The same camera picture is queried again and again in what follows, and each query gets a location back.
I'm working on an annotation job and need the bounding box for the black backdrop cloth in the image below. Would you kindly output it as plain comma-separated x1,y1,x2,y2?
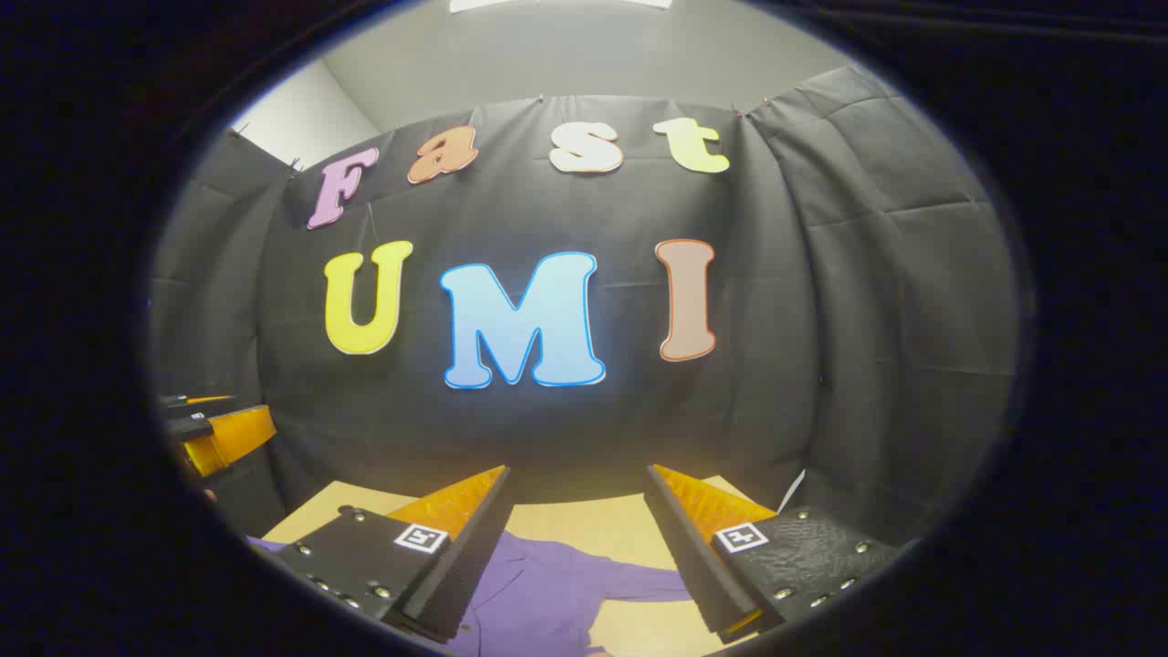
151,66,1021,548

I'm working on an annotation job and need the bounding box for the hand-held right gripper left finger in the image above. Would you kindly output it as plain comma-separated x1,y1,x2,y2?
246,464,514,644

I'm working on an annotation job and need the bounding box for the white ceiling light panel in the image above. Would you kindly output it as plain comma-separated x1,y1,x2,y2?
447,0,674,14

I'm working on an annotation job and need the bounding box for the purple knit cardigan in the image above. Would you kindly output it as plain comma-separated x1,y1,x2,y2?
246,531,694,657

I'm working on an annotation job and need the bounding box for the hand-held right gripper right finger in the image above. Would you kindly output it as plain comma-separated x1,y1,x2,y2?
643,464,913,644

